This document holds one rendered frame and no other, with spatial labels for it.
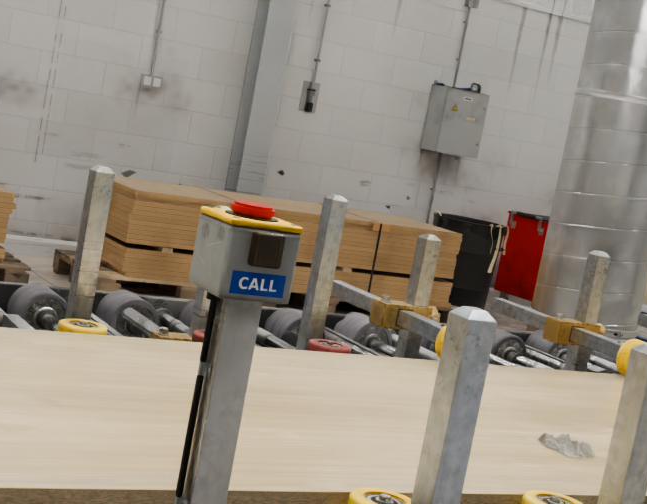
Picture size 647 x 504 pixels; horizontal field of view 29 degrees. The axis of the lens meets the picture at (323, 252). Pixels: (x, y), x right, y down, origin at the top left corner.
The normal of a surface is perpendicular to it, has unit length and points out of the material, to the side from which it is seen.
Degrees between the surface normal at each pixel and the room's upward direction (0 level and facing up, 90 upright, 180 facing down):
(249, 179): 90
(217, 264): 90
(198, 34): 90
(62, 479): 0
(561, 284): 90
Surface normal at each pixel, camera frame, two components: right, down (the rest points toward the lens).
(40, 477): 0.18, -0.98
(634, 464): 0.47, 0.19
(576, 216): -0.65, -0.04
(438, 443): -0.86, -0.11
